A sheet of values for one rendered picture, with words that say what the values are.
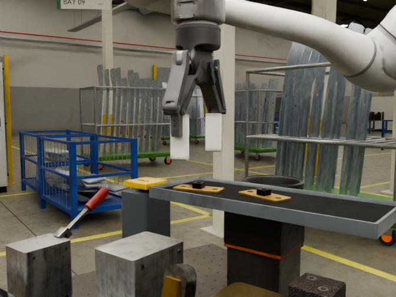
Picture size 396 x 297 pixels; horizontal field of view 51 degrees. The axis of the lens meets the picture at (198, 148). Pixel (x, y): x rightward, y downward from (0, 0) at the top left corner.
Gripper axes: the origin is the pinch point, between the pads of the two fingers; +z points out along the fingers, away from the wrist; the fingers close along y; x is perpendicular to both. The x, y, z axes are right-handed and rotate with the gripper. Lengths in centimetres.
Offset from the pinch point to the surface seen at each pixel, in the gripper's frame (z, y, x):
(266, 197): 6.7, 2.6, 12.7
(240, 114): 10, -1035, -345
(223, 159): 45, -329, -122
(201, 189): 6.7, 1.2, 1.2
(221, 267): 53, -77, -26
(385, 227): 7.5, 9.5, 29.3
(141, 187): 7.7, -0.8, -11.8
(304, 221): 7.6, 10.8, 20.0
